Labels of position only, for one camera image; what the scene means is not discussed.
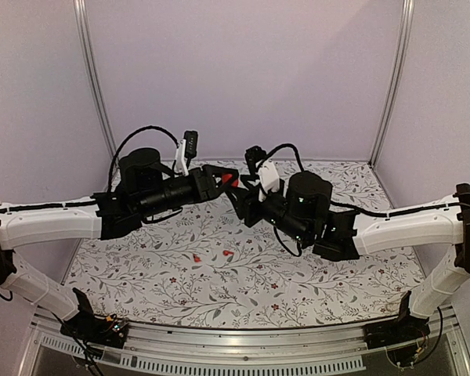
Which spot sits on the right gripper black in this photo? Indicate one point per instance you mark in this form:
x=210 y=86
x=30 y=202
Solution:
x=244 y=207

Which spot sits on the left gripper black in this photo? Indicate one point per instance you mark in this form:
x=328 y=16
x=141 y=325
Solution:
x=204 y=183

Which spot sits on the red round charging case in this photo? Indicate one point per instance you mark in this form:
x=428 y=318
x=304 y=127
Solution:
x=230 y=180

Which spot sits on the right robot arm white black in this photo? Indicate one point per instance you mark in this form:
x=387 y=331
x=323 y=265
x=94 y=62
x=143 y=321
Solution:
x=301 y=209

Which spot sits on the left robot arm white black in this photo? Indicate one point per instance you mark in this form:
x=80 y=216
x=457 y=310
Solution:
x=148 y=192

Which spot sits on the floral patterned table mat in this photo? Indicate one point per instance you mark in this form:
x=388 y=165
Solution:
x=151 y=276

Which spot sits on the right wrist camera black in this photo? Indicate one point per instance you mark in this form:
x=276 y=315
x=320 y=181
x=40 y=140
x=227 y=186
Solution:
x=263 y=171

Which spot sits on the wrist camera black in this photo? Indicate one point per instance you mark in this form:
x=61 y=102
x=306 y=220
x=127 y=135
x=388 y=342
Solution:
x=185 y=152
x=263 y=171

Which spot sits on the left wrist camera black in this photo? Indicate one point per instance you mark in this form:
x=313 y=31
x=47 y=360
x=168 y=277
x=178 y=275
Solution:
x=185 y=152

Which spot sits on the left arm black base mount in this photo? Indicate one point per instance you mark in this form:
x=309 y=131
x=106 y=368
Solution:
x=86 y=326

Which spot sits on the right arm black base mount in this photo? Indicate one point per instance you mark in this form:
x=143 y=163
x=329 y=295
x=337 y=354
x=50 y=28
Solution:
x=403 y=328

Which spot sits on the aluminium frame post left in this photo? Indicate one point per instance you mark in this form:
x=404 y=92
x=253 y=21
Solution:
x=87 y=50

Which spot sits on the aluminium frame post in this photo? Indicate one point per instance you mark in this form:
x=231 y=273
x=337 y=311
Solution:
x=87 y=50
x=402 y=44

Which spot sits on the aluminium rail base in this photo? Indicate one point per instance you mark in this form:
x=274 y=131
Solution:
x=153 y=349

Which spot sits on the aluminium frame post right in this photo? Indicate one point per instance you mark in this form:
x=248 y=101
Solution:
x=402 y=44

